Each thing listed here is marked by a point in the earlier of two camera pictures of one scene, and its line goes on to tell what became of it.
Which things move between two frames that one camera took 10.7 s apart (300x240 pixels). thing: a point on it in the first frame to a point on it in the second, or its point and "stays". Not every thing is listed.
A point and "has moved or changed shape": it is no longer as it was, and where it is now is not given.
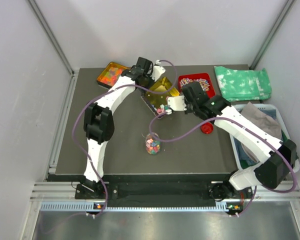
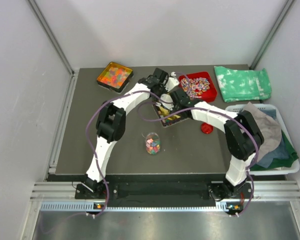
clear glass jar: [153, 144] stays
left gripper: [149, 74] to [162, 85]
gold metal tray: [157, 96] has moved or changed shape
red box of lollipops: [190, 78] stays
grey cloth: [269, 123] stays
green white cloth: [243, 85] stays
